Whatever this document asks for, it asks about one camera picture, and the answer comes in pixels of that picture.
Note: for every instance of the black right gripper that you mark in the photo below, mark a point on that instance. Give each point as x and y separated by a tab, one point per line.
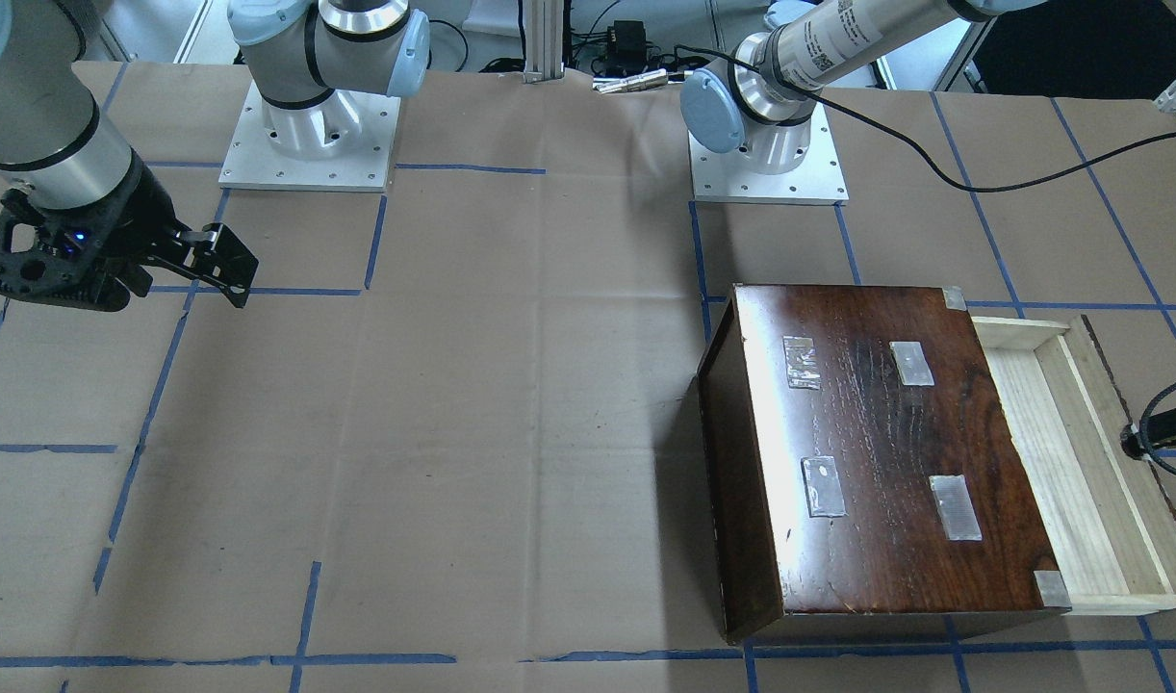
138	218

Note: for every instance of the light wooden drawer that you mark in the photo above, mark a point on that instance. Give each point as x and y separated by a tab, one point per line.
1111	525

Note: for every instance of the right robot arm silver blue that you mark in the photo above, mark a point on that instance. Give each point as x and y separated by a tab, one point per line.
57	142

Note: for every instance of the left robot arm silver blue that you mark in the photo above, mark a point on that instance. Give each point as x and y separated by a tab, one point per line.
773	82

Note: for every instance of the dark wooden drawer cabinet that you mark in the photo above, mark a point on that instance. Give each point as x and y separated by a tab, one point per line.
825	409

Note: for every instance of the brown paper table mat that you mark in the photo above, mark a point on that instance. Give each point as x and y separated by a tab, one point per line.
452	443

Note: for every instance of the black power adapter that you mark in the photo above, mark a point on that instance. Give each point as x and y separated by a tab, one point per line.
626	50

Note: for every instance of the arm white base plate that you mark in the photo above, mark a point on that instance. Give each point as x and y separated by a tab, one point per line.
797	165
342	145

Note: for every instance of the aluminium frame post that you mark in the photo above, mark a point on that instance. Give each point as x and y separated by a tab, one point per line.
544	27

